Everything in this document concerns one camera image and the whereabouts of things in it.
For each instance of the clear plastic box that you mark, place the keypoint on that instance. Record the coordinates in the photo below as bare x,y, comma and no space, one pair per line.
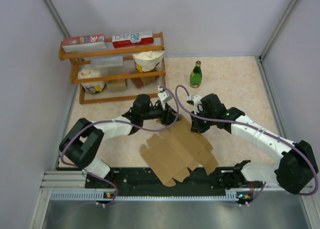
101,62

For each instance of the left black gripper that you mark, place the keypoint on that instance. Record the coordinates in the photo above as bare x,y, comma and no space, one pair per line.
169,116

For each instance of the white bag upper shelf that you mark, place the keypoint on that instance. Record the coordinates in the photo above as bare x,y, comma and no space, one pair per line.
146,61

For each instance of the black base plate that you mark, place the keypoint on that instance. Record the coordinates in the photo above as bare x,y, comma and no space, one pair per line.
142,181

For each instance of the red white carton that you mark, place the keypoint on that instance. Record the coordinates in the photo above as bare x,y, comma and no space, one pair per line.
84,43
132,39

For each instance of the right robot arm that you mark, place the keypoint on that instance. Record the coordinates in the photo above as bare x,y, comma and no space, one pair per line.
294,164

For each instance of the red white carton left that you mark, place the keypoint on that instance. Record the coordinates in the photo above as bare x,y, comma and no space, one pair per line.
84,43

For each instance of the tan block on shelf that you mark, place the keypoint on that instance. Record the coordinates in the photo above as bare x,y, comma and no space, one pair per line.
116,85

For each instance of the red white carton right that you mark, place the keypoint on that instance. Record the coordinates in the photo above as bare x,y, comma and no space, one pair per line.
132,39

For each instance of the grey slotted cable duct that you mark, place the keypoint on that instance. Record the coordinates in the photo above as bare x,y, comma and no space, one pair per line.
64,195

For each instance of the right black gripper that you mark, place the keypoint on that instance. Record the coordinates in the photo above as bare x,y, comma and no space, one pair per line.
196,127

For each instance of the brown cardboard box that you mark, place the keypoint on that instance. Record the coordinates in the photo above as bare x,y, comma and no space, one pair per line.
174,153

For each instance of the green glass bottle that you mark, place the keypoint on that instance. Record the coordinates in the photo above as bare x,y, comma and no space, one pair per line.
196,75

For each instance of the orange wooden shelf rack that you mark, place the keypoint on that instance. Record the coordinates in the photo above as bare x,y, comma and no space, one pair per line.
93,81

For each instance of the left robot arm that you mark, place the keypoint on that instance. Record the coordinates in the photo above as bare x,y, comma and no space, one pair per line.
82,142

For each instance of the brown block on shelf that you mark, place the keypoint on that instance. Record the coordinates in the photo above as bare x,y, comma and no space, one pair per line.
140,82

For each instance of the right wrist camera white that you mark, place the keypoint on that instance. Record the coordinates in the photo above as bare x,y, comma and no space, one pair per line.
195,101

